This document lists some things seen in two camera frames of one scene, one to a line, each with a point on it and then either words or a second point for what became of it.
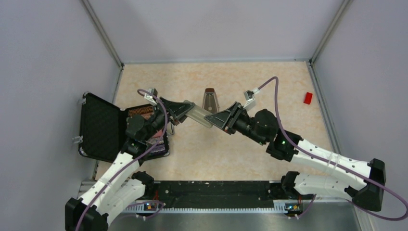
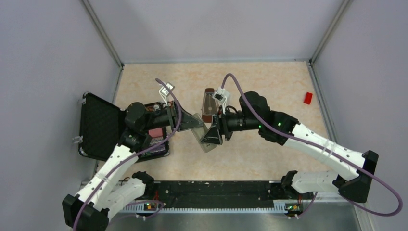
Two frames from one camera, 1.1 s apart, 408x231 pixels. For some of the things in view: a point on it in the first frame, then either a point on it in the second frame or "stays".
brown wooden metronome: x=210 y=103 stays
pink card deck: x=159 y=134 stays
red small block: x=308 y=98 stays
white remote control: x=197 y=114 -> x=199 y=132
